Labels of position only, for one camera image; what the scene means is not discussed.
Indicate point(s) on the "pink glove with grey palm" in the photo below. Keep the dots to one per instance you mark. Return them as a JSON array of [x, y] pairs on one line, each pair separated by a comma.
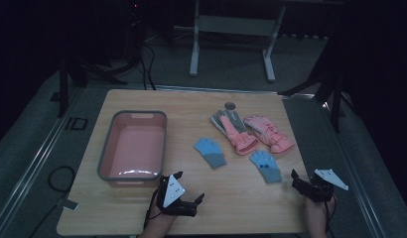
[[239, 139]]

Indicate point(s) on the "person's left hand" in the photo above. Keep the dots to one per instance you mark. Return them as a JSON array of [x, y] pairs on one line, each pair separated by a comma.
[[160, 216]]

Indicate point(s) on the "plain blue knit glove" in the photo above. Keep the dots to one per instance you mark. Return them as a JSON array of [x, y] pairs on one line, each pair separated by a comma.
[[209, 152]]

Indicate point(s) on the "pink basin with grey rim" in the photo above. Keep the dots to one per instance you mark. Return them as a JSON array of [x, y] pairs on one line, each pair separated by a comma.
[[135, 148]]

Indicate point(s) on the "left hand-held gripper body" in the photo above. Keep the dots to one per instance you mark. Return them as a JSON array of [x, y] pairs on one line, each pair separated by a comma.
[[173, 193]]

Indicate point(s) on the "grey tape piece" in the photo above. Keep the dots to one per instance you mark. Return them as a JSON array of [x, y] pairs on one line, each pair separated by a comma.
[[70, 205]]

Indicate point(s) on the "blue knit glove with dots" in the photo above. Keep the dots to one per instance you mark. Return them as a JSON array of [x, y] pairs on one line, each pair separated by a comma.
[[266, 166]]

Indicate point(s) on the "pink glove with white stripes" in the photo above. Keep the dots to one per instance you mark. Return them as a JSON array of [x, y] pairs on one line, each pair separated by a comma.
[[271, 136]]

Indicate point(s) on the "black tripod stand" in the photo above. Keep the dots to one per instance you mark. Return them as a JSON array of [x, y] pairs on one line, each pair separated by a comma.
[[335, 95], [63, 86]]

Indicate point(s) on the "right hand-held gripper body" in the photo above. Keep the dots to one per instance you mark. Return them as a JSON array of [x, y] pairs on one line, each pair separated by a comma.
[[322, 185]]

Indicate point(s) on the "white metal desk frame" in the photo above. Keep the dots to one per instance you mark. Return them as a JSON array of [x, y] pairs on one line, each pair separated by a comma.
[[236, 25]]

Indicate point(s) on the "person's right hand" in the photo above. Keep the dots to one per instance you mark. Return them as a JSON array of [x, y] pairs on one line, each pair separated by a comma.
[[317, 208]]

